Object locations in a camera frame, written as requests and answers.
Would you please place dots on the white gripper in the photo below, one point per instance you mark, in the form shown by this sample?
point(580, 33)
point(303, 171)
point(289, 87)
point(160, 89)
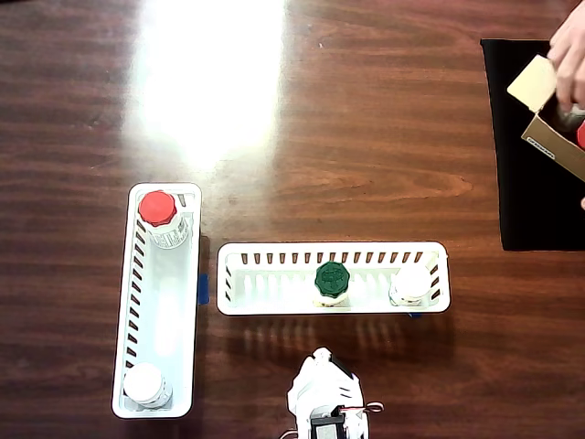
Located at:
point(324, 390)

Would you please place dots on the brown cardboard box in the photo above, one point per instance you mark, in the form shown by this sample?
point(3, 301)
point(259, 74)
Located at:
point(532, 82)

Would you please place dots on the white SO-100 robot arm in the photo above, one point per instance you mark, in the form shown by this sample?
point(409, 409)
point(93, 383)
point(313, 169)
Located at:
point(320, 402)

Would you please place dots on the green-capped white pill bottle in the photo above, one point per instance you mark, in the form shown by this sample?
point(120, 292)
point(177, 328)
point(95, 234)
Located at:
point(332, 278)

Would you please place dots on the white plastic basket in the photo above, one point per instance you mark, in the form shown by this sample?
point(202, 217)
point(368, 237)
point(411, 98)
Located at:
point(274, 285)
point(169, 297)

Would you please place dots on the red-capped bottle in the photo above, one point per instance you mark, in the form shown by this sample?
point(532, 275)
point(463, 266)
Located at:
point(157, 208)

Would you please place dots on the person's left hand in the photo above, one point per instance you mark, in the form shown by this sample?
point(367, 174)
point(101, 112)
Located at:
point(571, 59)

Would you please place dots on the black mat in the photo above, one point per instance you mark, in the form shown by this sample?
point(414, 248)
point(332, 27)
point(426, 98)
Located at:
point(525, 206)

